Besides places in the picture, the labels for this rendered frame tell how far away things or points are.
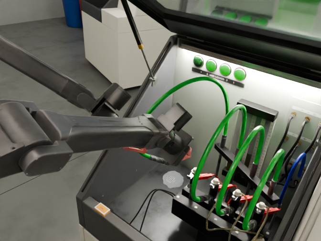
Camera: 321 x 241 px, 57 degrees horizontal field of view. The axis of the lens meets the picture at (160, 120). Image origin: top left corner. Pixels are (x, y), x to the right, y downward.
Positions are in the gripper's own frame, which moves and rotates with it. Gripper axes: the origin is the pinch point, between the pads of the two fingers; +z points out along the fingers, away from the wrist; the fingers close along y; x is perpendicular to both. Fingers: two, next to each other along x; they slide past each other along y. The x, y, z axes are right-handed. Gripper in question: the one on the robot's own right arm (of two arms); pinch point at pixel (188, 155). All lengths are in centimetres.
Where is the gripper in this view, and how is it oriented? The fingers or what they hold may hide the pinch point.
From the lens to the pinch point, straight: 94.7
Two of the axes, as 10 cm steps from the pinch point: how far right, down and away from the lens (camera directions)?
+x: -6.0, -4.6, 6.5
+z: 5.1, 4.0, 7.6
